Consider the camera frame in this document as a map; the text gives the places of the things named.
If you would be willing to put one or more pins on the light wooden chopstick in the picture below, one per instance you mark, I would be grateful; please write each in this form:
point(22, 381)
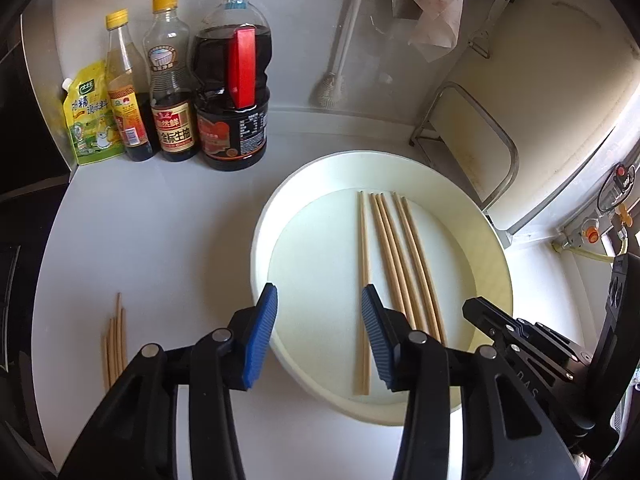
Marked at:
point(361, 240)
point(395, 245)
point(385, 240)
point(415, 255)
point(425, 265)

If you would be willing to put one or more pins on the yellow-cap soy sauce bottle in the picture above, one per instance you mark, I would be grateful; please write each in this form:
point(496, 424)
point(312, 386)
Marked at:
point(172, 125)

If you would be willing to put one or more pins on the yellow seasoning pouch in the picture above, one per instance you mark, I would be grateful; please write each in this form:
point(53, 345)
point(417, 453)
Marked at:
point(95, 125)

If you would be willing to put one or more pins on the beige hanging cloth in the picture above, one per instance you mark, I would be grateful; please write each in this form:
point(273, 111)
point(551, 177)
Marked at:
point(435, 15)

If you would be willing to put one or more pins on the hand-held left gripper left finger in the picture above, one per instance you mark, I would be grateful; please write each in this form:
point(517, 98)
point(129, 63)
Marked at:
point(260, 340)

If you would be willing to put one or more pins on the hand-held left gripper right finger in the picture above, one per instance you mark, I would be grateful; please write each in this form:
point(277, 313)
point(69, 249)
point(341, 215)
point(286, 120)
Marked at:
point(377, 340)

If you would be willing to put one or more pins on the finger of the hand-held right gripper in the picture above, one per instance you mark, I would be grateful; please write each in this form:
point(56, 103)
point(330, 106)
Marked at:
point(530, 340)

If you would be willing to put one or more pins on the white round basin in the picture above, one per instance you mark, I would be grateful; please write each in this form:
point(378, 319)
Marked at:
point(320, 240)

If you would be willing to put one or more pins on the small yellow-cap vinegar bottle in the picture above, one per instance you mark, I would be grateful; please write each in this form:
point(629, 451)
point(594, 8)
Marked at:
point(127, 110)

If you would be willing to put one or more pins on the white dish brush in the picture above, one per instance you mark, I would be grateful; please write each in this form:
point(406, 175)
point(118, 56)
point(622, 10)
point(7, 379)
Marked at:
point(330, 92)

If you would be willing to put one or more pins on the metal peeler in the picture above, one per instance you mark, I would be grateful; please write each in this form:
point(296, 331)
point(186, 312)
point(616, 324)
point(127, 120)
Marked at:
point(492, 15)

